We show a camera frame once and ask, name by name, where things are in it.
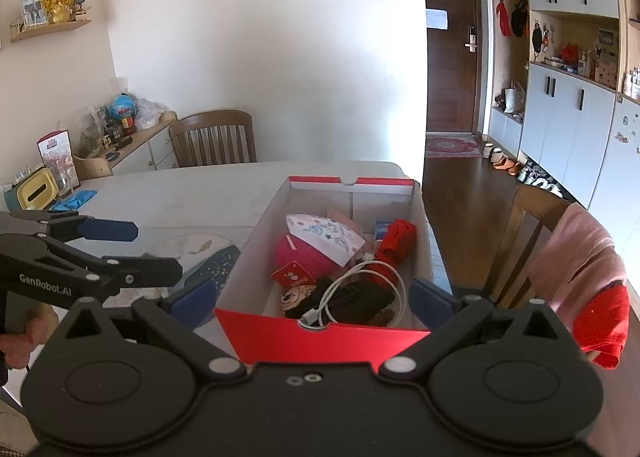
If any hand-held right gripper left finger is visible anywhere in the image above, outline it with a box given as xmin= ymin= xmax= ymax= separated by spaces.
xmin=47 ymin=276 xmax=251 ymax=380

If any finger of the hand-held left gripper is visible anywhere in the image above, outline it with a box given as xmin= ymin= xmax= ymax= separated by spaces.
xmin=37 ymin=234 xmax=184 ymax=305
xmin=0 ymin=210 xmax=140 ymax=243

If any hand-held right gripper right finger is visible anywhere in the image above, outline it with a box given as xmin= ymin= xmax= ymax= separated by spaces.
xmin=380 ymin=277 xmax=591 ymax=380

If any brown scrunchie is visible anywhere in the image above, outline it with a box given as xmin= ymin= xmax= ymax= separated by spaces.
xmin=372 ymin=307 xmax=401 ymax=328

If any black cloth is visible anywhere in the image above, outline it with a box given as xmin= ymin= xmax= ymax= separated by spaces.
xmin=307 ymin=277 xmax=396 ymax=325

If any red knotted cloth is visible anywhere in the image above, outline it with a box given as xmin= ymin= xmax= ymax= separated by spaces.
xmin=372 ymin=218 xmax=417 ymax=288

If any cartoon plush toy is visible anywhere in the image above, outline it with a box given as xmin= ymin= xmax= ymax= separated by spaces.
xmin=277 ymin=287 xmax=313 ymax=320

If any pink plush ball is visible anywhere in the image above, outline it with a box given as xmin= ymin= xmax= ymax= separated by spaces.
xmin=271 ymin=234 xmax=338 ymax=288

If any red cardboard box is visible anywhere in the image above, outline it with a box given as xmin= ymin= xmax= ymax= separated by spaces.
xmin=214 ymin=176 xmax=453 ymax=365

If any pink fleece garment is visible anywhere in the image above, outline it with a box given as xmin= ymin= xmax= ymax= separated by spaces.
xmin=325 ymin=207 xmax=373 ymax=258

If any white cable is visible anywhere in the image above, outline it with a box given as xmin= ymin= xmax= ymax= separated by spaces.
xmin=298 ymin=259 xmax=408 ymax=330

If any printed face mask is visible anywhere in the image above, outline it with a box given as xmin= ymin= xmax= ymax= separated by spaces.
xmin=286 ymin=214 xmax=365 ymax=268

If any person's left hand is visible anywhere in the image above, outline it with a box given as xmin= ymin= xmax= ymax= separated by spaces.
xmin=0 ymin=304 xmax=61 ymax=370

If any blue cloth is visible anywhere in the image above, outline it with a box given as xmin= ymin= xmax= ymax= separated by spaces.
xmin=50 ymin=190 xmax=98 ymax=212

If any yellow tissue box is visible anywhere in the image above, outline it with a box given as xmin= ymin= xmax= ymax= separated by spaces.
xmin=5 ymin=168 xmax=61 ymax=210

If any white wooden sideboard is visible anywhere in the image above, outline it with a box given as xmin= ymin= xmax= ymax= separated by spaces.
xmin=70 ymin=111 xmax=180 ymax=181

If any red stand card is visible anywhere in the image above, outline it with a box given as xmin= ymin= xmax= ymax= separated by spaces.
xmin=36 ymin=130 xmax=81 ymax=195

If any clear plastic container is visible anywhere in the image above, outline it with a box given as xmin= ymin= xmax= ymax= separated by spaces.
xmin=70 ymin=104 xmax=108 ymax=158

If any clear plastic bag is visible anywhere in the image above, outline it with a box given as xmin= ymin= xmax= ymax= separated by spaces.
xmin=134 ymin=97 xmax=166 ymax=130

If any wooden chair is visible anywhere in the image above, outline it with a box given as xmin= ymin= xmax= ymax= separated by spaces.
xmin=482 ymin=184 xmax=586 ymax=310
xmin=169 ymin=110 xmax=257 ymax=169

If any pink scarf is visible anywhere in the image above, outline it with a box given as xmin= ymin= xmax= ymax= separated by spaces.
xmin=527 ymin=202 xmax=628 ymax=333

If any row of shoes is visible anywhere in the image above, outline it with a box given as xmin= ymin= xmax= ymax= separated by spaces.
xmin=482 ymin=143 xmax=568 ymax=198

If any patterned red rug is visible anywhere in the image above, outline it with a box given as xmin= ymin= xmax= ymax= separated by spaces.
xmin=426 ymin=134 xmax=483 ymax=159

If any red folded garment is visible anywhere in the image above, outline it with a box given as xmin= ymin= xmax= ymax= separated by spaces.
xmin=570 ymin=284 xmax=631 ymax=370

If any white low cabinet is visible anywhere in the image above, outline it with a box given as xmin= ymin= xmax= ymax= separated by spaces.
xmin=489 ymin=107 xmax=525 ymax=158

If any white lower cabinet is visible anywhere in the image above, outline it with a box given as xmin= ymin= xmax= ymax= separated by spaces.
xmin=520 ymin=62 xmax=617 ymax=210

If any brown entrance door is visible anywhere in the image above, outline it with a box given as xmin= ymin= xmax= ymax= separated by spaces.
xmin=420 ymin=0 xmax=488 ymax=134

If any white tote bag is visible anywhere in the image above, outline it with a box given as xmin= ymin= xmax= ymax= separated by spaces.
xmin=504 ymin=81 xmax=526 ymax=114

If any white sticker cabinet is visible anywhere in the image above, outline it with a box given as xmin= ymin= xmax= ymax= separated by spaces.
xmin=587 ymin=94 xmax=640 ymax=258

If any black hanging doll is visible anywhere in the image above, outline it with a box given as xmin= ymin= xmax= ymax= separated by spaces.
xmin=531 ymin=23 xmax=551 ymax=57

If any wooden toy house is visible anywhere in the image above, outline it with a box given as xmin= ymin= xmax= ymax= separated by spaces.
xmin=595 ymin=54 xmax=620 ymax=83

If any red hanging ornament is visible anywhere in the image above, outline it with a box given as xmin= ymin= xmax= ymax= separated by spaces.
xmin=496 ymin=0 xmax=513 ymax=38

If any black hanging bag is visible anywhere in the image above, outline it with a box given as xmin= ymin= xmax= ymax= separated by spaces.
xmin=511 ymin=0 xmax=531 ymax=38

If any wooden wall shelf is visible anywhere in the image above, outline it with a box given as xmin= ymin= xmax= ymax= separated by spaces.
xmin=10 ymin=18 xmax=93 ymax=44

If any small photo frame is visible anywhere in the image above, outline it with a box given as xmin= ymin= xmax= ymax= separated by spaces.
xmin=21 ymin=0 xmax=48 ymax=28

